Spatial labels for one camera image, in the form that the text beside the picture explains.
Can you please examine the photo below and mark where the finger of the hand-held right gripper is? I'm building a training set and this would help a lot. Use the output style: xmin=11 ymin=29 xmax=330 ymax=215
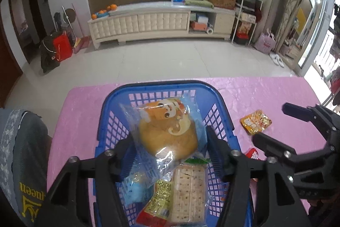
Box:
xmin=282 ymin=102 xmax=340 ymax=135
xmin=251 ymin=132 xmax=333 ymax=177

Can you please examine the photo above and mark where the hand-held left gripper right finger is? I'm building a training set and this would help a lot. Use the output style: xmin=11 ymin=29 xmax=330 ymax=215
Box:
xmin=206 ymin=125 xmax=311 ymax=227

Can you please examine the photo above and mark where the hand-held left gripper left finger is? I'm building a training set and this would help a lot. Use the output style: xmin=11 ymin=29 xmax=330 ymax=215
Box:
xmin=34 ymin=134 xmax=139 ymax=227

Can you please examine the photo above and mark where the small orange snack packet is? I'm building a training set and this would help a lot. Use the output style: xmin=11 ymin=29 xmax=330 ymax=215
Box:
xmin=240 ymin=109 xmax=274 ymax=136

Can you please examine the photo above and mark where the blue snack packet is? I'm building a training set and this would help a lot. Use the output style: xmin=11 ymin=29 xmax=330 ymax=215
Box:
xmin=123 ymin=171 xmax=157 ymax=203

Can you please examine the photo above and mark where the blue plastic basket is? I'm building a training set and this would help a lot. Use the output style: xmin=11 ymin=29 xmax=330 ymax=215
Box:
xmin=92 ymin=80 xmax=254 ymax=227

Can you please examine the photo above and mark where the green-ended cracker pack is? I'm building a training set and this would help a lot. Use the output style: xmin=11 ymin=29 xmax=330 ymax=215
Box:
xmin=170 ymin=156 xmax=213 ymax=225

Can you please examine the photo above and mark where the cartoon print bread packet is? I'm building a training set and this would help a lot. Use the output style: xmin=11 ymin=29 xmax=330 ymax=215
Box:
xmin=118 ymin=95 xmax=208 ymax=185

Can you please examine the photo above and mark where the red yellow snack packet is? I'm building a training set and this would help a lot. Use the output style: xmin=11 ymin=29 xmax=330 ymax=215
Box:
xmin=135 ymin=179 xmax=173 ymax=227

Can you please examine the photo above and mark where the pink quilted blanket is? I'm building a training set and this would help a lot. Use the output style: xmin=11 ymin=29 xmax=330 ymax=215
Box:
xmin=46 ymin=77 xmax=335 ymax=227

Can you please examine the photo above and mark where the red black box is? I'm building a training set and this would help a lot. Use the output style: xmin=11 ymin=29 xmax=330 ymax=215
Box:
xmin=235 ymin=32 xmax=250 ymax=45

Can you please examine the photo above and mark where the yellow red snack bag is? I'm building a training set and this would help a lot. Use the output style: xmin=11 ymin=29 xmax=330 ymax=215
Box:
xmin=238 ymin=21 xmax=251 ymax=34

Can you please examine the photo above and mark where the white arched mirror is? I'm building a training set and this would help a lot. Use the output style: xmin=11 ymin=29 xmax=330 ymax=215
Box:
xmin=295 ymin=0 xmax=329 ymax=70

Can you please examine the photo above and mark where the white metal rack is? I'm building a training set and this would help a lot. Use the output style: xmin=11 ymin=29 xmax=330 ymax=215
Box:
xmin=231 ymin=0 xmax=266 ymax=45

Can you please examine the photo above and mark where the pink paper bag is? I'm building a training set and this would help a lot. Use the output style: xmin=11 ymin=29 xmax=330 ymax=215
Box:
xmin=73 ymin=36 xmax=91 ymax=54

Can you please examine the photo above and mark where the black bag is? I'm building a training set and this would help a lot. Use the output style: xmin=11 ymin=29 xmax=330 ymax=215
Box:
xmin=40 ymin=36 xmax=61 ymax=73

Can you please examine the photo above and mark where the white tufted TV cabinet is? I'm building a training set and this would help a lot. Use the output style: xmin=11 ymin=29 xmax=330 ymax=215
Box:
xmin=88 ymin=1 xmax=237 ymax=50

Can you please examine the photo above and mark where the green folded towel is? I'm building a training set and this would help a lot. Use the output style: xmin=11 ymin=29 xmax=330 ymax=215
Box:
xmin=184 ymin=0 xmax=214 ymax=9

